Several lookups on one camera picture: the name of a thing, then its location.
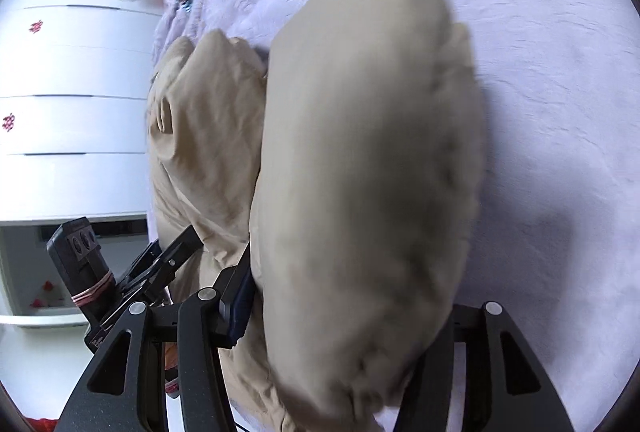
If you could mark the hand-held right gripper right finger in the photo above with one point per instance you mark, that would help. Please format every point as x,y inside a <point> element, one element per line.
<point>480,362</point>

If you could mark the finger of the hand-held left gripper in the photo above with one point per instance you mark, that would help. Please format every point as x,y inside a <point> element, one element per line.
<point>182,244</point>
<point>145,262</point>

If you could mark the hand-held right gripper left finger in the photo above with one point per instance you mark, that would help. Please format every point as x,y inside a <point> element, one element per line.
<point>240,307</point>

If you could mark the beige puffer jacket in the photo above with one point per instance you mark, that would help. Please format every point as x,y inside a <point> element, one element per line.
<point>360,161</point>

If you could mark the red and white ornament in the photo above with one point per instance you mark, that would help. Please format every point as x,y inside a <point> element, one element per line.
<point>47,294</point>

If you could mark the white wardrobe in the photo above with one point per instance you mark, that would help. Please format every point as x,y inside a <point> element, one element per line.
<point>75,61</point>

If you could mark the purple embossed blanket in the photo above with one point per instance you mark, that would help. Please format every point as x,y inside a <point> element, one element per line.
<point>550,111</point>

